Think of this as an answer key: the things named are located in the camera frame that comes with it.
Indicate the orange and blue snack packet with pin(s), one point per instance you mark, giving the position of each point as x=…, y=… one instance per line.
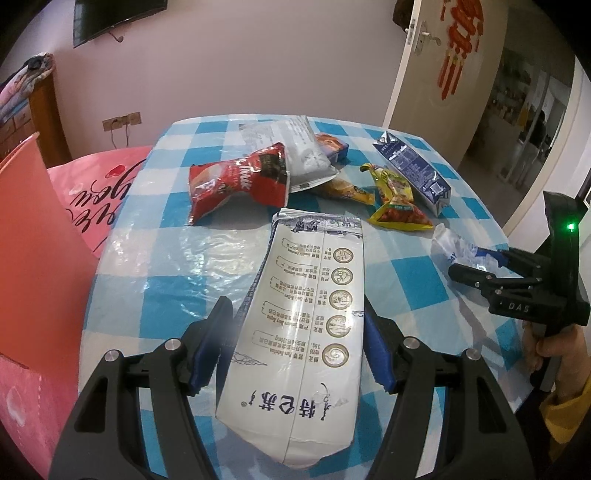
x=330, y=145

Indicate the blue and white milk carton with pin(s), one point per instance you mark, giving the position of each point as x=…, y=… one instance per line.
x=411, y=168

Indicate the silver white snack bag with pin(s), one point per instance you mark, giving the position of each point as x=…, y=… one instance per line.
x=295, y=143

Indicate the large white snack bag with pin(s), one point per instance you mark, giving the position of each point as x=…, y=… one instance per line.
x=314, y=323

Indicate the orange yellow snack packet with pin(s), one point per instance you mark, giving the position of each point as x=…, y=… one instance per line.
x=344, y=190

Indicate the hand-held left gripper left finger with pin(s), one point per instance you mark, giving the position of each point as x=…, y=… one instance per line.
x=207, y=355

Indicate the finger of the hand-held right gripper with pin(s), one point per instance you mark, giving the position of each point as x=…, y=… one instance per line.
x=521, y=261
x=471, y=277

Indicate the pink printed blanket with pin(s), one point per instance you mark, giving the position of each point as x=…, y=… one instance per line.
x=92, y=194

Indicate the pile of folded blankets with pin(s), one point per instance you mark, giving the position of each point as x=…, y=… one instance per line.
x=25, y=78

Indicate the brown wooden cabinet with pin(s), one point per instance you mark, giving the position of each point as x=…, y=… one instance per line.
x=32, y=124

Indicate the yellow red snack packet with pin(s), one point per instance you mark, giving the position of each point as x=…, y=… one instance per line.
x=401, y=214

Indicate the clear printed plastic bag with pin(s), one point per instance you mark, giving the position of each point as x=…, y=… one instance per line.
x=455, y=247

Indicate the black wall television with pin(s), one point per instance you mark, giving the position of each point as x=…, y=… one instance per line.
x=120, y=18

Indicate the blue checkered tablecloth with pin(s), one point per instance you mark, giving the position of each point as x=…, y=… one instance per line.
x=161, y=258

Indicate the orange plastic bin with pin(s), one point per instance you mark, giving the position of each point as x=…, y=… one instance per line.
x=41, y=254

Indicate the person's right forearm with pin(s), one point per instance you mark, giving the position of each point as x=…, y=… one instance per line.
x=561, y=424

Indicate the red snack bag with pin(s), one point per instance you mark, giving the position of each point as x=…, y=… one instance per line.
x=240, y=184

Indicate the red hanging knot decoration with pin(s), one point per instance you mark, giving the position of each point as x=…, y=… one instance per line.
x=457, y=50

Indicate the person's right hand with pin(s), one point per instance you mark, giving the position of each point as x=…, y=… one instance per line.
x=568, y=350

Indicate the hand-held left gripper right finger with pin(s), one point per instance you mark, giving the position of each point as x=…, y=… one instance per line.
x=381, y=355

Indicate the white framed glass door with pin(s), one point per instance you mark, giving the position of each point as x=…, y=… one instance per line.
x=549, y=115

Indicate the wall socket strip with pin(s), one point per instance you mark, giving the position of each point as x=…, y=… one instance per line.
x=121, y=121

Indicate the brown hanging bag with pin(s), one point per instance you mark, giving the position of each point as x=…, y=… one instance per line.
x=401, y=11

